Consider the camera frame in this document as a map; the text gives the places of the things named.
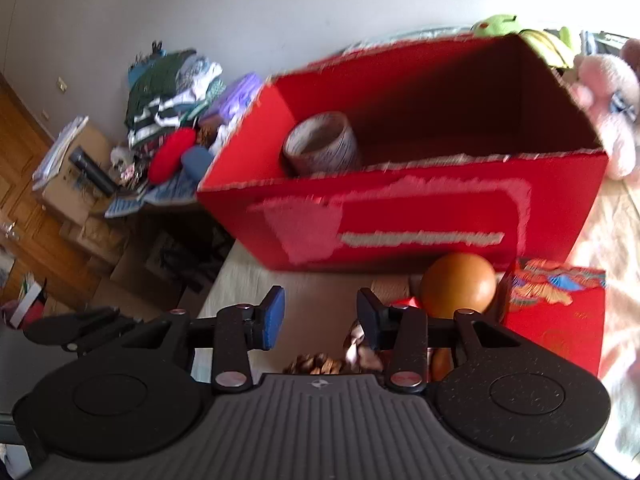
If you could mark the wall switch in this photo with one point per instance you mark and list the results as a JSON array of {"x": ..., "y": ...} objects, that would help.
[{"x": 61, "y": 85}]

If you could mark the red cardboard box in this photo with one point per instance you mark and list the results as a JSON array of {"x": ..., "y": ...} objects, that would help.
[{"x": 555, "y": 210}]

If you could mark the stack of papers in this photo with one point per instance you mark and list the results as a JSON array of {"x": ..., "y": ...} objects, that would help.
[{"x": 60, "y": 150}]

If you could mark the pile of cardboard boxes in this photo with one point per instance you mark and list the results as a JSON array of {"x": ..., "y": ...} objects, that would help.
[{"x": 100, "y": 240}]

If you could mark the large pine cone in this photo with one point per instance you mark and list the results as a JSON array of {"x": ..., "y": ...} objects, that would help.
[{"x": 312, "y": 364}]

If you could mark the crumpled white tissue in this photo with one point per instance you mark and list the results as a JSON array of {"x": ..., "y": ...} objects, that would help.
[{"x": 220, "y": 140}]

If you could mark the beige belt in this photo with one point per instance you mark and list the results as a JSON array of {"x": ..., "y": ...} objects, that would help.
[{"x": 392, "y": 291}]

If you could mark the pink plush toy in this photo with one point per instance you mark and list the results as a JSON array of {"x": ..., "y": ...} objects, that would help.
[{"x": 607, "y": 105}]

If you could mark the small red patterned box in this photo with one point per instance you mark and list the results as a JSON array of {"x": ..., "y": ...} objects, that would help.
[{"x": 555, "y": 320}]

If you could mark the blue glasses case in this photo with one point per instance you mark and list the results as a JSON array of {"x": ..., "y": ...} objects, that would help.
[{"x": 197, "y": 162}]

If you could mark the printed packing tape roll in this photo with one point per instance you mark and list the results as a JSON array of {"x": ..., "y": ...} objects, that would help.
[{"x": 325, "y": 147}]

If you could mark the beige bed sheet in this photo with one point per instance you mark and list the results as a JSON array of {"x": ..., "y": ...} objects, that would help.
[{"x": 620, "y": 240}]

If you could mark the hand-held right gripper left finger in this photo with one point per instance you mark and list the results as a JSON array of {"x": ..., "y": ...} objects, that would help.
[{"x": 272, "y": 317}]

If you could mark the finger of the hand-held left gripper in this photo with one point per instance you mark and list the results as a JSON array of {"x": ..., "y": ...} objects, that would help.
[{"x": 75, "y": 325}]

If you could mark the black cylinder flask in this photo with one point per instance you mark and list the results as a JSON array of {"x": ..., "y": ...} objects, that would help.
[{"x": 92, "y": 170}]

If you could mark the brown wooden gourd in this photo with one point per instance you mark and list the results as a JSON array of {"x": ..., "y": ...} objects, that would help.
[{"x": 457, "y": 285}]

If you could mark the pile of folded clothes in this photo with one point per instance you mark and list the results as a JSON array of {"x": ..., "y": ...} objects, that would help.
[{"x": 160, "y": 90}]

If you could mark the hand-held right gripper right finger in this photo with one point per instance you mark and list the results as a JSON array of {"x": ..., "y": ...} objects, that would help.
[{"x": 367, "y": 322}]

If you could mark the green frog plush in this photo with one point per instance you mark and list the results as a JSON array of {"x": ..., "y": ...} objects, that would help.
[{"x": 545, "y": 45}]

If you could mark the purple tissue pack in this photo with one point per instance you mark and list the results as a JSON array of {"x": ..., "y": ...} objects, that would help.
[{"x": 235, "y": 95}]

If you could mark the red glasses case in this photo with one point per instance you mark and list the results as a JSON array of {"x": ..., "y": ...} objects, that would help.
[{"x": 170, "y": 155}]

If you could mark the blue checkered towel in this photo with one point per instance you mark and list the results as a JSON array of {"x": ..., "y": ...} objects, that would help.
[{"x": 160, "y": 192}]

